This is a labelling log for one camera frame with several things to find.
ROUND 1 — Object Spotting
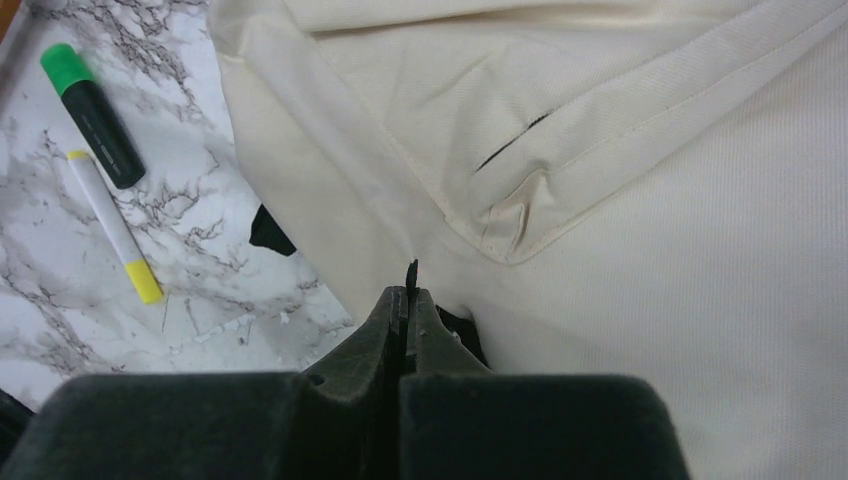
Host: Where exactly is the green black highlighter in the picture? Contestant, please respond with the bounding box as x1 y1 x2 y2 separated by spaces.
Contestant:
40 43 146 190

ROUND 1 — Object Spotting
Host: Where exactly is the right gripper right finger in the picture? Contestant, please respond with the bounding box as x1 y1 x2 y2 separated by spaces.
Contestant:
399 289 689 479

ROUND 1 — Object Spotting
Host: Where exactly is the white yellow marker pen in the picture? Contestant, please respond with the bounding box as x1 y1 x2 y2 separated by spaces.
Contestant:
66 150 164 305

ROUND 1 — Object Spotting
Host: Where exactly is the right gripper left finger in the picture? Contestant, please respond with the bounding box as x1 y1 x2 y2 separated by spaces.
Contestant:
1 286 408 479

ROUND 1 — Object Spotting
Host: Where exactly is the beige canvas backpack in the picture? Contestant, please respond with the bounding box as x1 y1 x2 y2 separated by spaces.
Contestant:
208 1 847 479

